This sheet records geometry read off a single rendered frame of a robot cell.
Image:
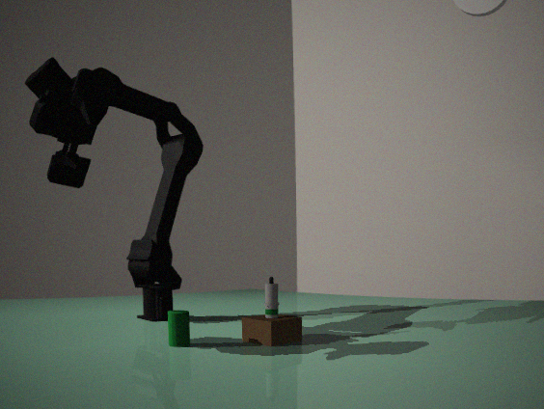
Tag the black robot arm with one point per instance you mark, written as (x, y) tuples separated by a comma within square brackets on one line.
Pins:
[(150, 259)]

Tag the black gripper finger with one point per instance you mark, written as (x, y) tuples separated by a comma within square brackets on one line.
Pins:
[(71, 164), (94, 112)]

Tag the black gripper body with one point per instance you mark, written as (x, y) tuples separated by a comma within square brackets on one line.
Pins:
[(74, 127)]

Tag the green marker cap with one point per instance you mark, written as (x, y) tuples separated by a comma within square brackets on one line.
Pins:
[(179, 328)]

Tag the brown block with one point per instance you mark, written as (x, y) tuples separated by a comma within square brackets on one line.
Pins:
[(272, 331)]

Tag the white marker with green band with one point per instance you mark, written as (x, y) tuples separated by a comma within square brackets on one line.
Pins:
[(271, 299)]

